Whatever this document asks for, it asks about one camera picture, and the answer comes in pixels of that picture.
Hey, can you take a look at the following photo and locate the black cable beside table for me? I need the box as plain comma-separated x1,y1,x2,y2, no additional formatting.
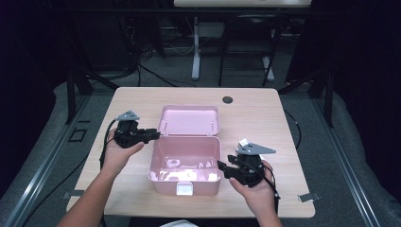
283,109,303,149

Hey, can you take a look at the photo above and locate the left hand-held gripper black cable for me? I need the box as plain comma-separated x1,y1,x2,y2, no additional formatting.
98,118,118,171

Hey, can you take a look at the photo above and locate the black metal chair frame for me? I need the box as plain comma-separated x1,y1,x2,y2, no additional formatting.
218,13,282,88

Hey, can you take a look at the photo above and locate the pink medicine box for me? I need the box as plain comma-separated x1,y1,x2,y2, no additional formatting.
147,104,223,197

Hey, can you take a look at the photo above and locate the right hand-held gripper black cable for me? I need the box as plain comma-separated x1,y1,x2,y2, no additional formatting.
250,162,282,216

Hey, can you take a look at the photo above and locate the black metal stand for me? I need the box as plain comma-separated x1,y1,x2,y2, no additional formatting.
277,66,336,128
63,67,120,125

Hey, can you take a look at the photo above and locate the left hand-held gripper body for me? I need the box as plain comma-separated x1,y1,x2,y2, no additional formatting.
113,110,149,149

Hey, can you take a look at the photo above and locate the aluminium floor rail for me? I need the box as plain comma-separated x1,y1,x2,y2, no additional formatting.
2,94,93,227
311,96,383,227

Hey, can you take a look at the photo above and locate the white cloth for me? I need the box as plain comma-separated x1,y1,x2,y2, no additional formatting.
159,219,200,227

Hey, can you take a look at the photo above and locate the white desk top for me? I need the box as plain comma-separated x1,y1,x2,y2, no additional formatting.
173,0,313,9

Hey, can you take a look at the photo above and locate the person's right hand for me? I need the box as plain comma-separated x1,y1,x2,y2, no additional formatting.
229,160,279,216

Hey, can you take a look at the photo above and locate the person's left hand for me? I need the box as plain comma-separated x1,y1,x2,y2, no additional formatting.
100,128,146,173

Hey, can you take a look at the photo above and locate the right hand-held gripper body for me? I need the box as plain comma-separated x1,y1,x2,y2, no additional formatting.
226,138,277,189

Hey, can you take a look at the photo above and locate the white desk leg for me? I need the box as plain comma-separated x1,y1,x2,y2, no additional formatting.
191,16,203,81

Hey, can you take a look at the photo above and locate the hand-held gripper black cable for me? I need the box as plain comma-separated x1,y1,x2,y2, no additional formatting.
98,118,118,171
250,162,282,216

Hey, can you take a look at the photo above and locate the grey metal table clip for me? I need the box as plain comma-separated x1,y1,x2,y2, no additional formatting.
61,189,85,201
297,192,322,203

